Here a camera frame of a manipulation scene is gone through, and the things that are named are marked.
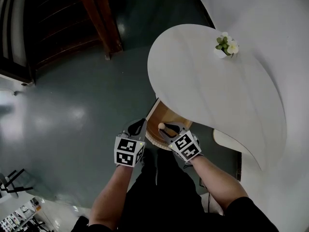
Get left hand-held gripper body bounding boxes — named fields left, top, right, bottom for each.
left=113, top=131, right=145, bottom=167

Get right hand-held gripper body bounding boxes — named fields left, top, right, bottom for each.
left=168, top=129, right=202, bottom=163

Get small pale round object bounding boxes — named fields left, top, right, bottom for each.
left=157, top=122, right=171, bottom=136

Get large white wooden drawer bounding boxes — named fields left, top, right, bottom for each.
left=144, top=97, right=194, bottom=152

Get person's right forearm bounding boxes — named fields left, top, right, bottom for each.
left=190, top=151, right=249, bottom=210

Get person's left forearm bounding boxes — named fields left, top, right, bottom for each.
left=88, top=163, right=134, bottom=230

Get white curved desk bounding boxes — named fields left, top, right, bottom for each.
left=147, top=24, right=287, bottom=172

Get person's black clothing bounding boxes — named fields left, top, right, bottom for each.
left=77, top=150, right=280, bottom=232

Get white potted flower plant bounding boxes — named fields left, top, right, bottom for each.
left=214, top=31, right=240, bottom=59

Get brown wooden stair banister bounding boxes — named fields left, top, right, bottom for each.
left=74, top=0, right=124, bottom=60

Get black metal stand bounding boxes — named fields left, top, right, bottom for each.
left=0, top=169, right=33, bottom=198

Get dark wooden staircase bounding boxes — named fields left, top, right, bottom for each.
left=0, top=0, right=124, bottom=86

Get cluttered shelf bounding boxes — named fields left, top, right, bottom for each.
left=0, top=196, right=47, bottom=232

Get thin black cable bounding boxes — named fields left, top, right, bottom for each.
left=198, top=177, right=211, bottom=213

